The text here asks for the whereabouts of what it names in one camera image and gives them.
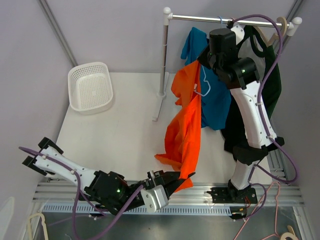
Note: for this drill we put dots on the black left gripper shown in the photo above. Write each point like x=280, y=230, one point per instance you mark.
x=170, y=181

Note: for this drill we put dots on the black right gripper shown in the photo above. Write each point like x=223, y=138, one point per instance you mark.
x=202, y=59

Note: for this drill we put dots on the blue t shirt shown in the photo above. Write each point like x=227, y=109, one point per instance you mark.
x=215, y=106

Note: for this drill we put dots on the orange t shirt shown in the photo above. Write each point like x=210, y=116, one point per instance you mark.
x=182, y=141

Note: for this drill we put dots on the green and white t shirt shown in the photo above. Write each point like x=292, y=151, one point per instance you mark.
x=264, y=56

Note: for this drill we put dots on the black t shirt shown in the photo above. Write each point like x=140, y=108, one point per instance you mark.
x=234, y=133

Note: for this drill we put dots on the beige wooden hanger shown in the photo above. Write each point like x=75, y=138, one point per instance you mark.
x=270, y=41

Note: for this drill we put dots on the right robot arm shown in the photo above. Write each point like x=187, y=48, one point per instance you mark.
x=242, y=78

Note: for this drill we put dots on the beige hanger on floor left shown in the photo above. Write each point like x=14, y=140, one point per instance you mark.
x=32, y=223

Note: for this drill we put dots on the beige hanger on floor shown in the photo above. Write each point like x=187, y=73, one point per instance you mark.
x=289, y=235
x=32, y=223

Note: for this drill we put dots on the beige hanger on floor right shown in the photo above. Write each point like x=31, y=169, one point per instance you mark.
x=289, y=235

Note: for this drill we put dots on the metal clothes rack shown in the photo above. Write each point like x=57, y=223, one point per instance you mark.
x=171, y=50

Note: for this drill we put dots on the white plastic basket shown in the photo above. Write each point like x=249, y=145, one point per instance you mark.
x=90, y=89

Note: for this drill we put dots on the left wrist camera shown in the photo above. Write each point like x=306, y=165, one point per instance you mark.
x=154, y=199

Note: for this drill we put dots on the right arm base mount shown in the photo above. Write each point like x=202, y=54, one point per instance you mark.
x=229, y=195

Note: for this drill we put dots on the aluminium rail frame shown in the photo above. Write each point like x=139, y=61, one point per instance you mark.
x=165, y=192

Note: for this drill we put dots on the white slotted cable duct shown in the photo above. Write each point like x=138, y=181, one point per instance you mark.
x=168, y=210

